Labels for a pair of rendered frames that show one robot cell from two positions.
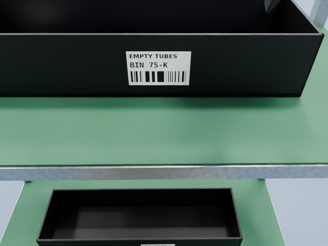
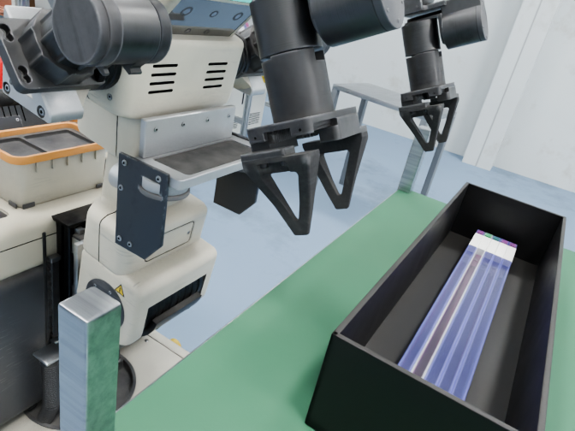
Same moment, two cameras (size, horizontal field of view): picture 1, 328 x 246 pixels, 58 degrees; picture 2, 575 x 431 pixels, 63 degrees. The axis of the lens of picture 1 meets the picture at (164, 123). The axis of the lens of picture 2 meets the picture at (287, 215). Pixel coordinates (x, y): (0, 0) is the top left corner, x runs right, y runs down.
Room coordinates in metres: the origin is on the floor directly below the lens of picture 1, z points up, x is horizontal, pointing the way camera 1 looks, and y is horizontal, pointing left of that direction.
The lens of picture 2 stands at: (0.48, -0.54, 1.32)
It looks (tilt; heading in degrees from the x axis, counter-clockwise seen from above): 26 degrees down; 116
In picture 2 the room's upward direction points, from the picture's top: 13 degrees clockwise
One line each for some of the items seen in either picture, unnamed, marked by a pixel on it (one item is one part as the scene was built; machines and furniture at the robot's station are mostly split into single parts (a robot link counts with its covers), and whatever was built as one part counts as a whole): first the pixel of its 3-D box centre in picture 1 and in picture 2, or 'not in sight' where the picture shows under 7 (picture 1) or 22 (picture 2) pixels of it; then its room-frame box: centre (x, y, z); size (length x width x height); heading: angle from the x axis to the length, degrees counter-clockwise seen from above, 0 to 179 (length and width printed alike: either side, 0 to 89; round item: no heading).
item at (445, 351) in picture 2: not in sight; (465, 308); (0.48, 0.06, 0.98); 0.51 x 0.07 x 0.03; 90
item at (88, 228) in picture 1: (142, 221); not in sight; (0.47, 0.07, 0.41); 0.57 x 0.17 x 0.11; 91
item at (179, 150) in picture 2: not in sight; (192, 174); (-0.01, 0.06, 0.99); 0.28 x 0.16 x 0.22; 90
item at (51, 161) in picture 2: not in sight; (46, 162); (-0.41, 0.06, 0.87); 0.23 x 0.15 x 0.11; 90
